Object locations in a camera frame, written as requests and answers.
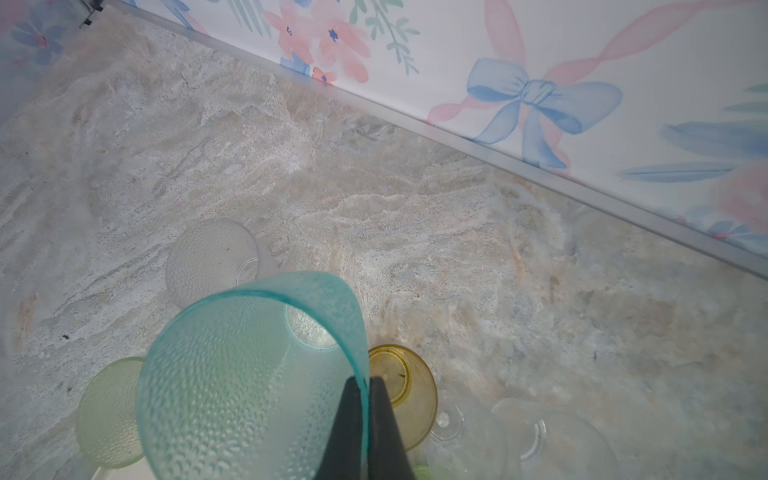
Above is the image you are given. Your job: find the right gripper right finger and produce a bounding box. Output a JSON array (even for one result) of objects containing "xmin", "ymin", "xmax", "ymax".
[{"xmin": 367, "ymin": 377, "xmax": 415, "ymax": 480}]

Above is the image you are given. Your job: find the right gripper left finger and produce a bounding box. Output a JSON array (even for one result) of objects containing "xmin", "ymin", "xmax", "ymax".
[{"xmin": 314, "ymin": 376, "xmax": 364, "ymax": 480}]

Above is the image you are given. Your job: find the tall teal cup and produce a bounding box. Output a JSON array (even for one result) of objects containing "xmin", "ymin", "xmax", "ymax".
[{"xmin": 136, "ymin": 271, "xmax": 370, "ymax": 479}]

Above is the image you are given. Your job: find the clear glass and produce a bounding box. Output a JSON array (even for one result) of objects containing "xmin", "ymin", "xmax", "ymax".
[{"xmin": 492, "ymin": 398, "xmax": 620, "ymax": 479}]

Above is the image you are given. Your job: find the tall frosted clear cup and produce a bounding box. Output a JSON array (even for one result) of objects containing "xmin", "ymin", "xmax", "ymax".
[{"xmin": 165, "ymin": 218, "xmax": 265, "ymax": 309}]

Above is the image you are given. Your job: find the short frosted clear cup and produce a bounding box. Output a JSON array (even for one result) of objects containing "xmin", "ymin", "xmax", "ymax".
[{"xmin": 413, "ymin": 389, "xmax": 508, "ymax": 479}]

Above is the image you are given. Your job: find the yellow amber glass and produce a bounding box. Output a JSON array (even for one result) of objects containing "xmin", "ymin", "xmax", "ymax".
[{"xmin": 368, "ymin": 344, "xmax": 438, "ymax": 451}]

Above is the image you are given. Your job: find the tall light green cup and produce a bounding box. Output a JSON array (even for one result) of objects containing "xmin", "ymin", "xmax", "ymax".
[{"xmin": 75, "ymin": 357, "xmax": 144, "ymax": 469}]

